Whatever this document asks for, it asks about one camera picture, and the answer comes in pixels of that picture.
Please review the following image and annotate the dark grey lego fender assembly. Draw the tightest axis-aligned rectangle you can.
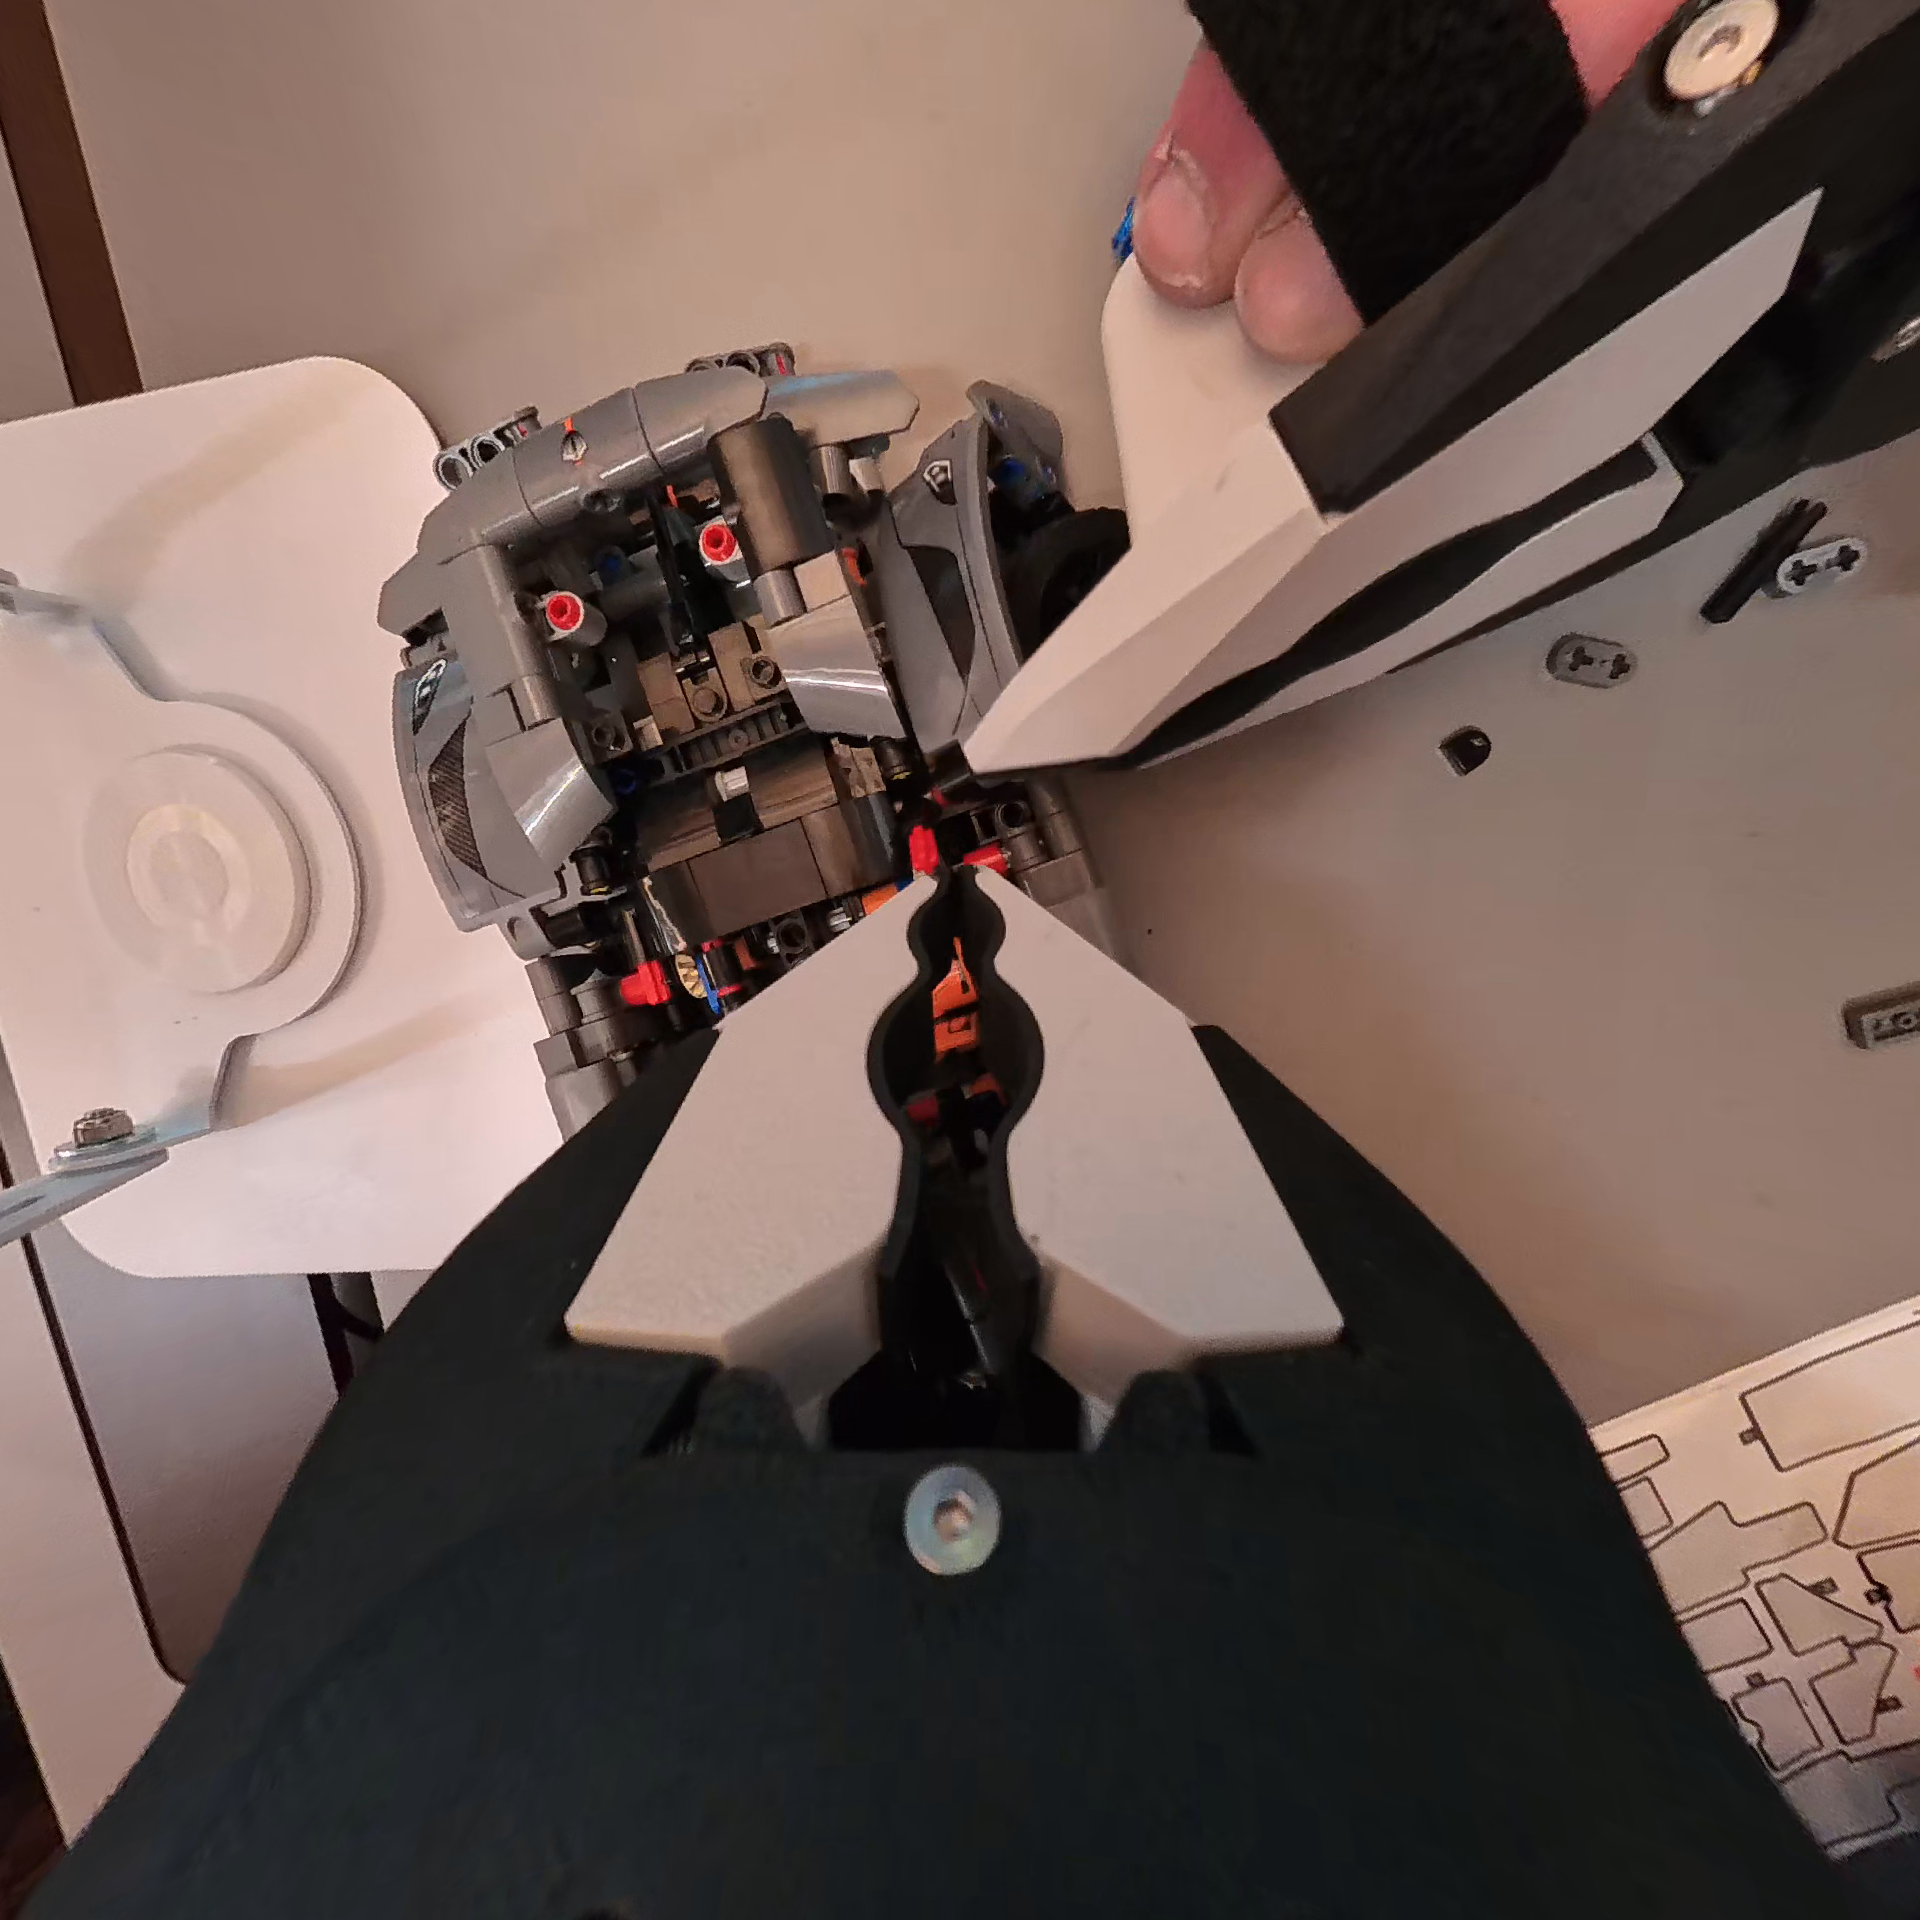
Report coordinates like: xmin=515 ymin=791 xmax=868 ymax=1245
xmin=876 ymin=380 xmax=1070 ymax=752

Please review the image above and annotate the lego sticker sheet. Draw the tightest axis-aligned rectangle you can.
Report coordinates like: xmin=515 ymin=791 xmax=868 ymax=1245
xmin=1591 ymin=1296 xmax=1920 ymax=1854

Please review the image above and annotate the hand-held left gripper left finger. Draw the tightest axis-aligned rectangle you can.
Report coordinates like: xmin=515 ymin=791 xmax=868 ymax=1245
xmin=565 ymin=874 xmax=957 ymax=1449

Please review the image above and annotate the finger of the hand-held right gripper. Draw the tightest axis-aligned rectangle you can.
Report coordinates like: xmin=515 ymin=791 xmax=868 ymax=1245
xmin=1115 ymin=461 xmax=1685 ymax=774
xmin=967 ymin=189 xmax=1824 ymax=775

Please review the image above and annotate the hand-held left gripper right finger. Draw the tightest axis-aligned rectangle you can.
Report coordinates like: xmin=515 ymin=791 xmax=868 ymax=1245
xmin=970 ymin=869 xmax=1342 ymax=1449

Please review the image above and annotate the grey lego car model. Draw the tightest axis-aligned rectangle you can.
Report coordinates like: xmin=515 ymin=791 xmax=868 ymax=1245
xmin=375 ymin=341 xmax=1143 ymax=1449

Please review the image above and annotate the person's right hand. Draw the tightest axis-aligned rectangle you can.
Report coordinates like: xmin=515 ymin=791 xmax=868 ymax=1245
xmin=1131 ymin=35 xmax=1365 ymax=365

